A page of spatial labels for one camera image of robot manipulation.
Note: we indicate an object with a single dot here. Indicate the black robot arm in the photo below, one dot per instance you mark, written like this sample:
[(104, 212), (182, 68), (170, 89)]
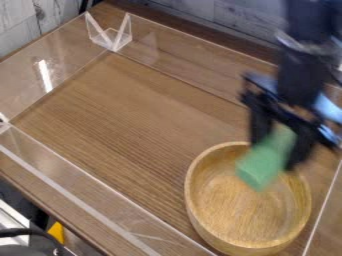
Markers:
[(312, 32)]

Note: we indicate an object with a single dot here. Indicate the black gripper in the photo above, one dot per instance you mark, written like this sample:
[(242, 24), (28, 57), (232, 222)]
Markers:
[(292, 100)]

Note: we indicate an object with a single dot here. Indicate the clear acrylic corner bracket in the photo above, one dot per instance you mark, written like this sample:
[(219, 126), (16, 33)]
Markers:
[(109, 38)]

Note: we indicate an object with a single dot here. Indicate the green rectangular block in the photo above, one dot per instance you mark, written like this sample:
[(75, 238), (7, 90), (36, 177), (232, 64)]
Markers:
[(259, 166)]

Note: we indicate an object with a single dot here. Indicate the yellow black machine base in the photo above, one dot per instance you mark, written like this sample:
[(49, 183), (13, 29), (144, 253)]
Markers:
[(23, 231)]

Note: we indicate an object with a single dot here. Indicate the brown wooden bowl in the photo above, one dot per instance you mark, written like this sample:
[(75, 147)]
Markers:
[(243, 222)]

